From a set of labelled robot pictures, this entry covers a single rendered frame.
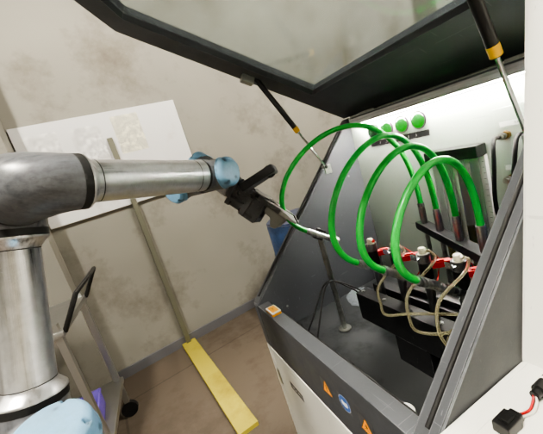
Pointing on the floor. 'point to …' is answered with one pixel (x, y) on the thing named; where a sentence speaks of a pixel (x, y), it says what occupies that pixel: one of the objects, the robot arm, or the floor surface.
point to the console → (542, 186)
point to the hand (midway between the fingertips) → (294, 218)
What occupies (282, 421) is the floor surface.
